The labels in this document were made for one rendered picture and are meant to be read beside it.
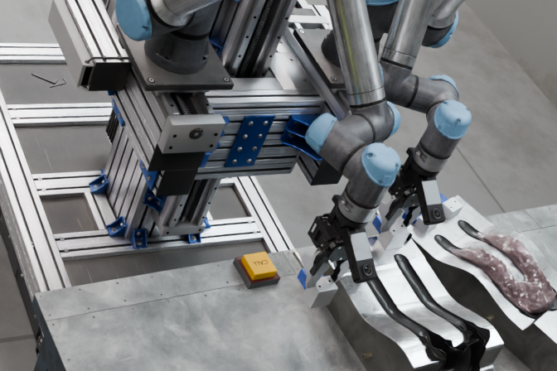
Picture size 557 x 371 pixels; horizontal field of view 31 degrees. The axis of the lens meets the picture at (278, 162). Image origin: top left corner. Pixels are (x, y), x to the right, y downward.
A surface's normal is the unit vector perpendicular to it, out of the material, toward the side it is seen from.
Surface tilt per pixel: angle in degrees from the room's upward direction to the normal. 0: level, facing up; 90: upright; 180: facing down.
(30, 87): 0
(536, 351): 90
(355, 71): 76
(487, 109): 0
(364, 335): 90
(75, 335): 0
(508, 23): 90
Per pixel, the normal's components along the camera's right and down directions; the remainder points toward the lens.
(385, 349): -0.83, 0.09
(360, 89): -0.30, 0.29
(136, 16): -0.72, 0.33
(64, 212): 0.33, -0.72
